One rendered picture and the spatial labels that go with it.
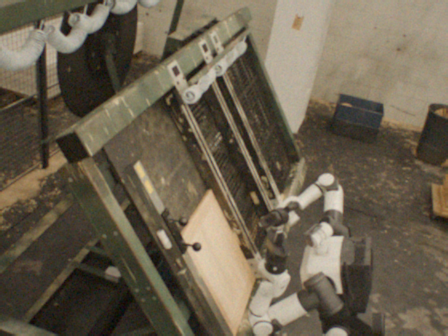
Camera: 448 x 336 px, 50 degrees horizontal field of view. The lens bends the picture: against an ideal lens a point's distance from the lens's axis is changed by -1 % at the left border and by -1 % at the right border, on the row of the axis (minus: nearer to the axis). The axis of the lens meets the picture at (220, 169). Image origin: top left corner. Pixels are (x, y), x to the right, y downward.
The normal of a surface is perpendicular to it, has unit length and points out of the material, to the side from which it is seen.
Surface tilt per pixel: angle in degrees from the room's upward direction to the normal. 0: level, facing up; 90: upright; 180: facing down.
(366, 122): 90
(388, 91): 90
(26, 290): 0
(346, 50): 90
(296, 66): 90
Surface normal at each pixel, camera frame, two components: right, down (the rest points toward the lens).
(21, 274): 0.15, -0.84
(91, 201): -0.29, 0.46
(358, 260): -0.23, -0.88
